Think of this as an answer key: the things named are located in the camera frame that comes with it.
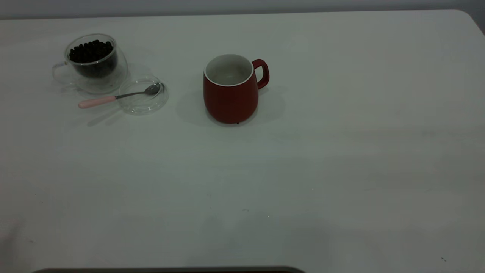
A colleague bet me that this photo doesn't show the red ceramic mug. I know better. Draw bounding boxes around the red ceramic mug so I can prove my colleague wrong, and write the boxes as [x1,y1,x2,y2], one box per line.
[203,53,270,124]

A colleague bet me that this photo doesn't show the pink-handled metal spoon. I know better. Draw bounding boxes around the pink-handled metal spoon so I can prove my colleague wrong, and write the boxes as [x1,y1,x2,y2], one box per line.
[78,83,161,110]

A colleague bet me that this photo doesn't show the dark coffee beans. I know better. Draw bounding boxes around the dark coffee beans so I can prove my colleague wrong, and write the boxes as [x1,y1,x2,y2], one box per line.
[69,39,117,79]

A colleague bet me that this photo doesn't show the small clear glass dish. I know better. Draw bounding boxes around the small clear glass dish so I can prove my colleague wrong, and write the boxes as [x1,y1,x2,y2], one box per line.
[119,77,169,115]

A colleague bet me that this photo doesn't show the clear double-wall glass cup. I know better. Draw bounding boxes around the clear double-wall glass cup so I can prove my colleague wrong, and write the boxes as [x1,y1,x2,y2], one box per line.
[52,33,128,94]

